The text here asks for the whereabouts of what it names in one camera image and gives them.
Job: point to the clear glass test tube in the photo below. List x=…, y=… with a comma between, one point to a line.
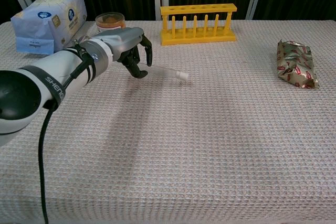
x=165, y=70

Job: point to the small white cap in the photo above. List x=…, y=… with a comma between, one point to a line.
x=183, y=75

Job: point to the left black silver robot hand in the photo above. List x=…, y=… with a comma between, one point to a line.
x=123, y=40

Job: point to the blue white paper bag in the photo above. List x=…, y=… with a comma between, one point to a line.
x=47, y=19

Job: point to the gold red foil snack packet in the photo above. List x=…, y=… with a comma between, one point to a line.
x=296, y=64

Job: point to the clear jar with orange contents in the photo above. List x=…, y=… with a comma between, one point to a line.
x=110, y=23

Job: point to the yellow plastic test tube rack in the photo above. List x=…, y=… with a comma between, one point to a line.
x=197, y=37

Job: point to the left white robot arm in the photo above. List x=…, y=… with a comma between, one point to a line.
x=60, y=68

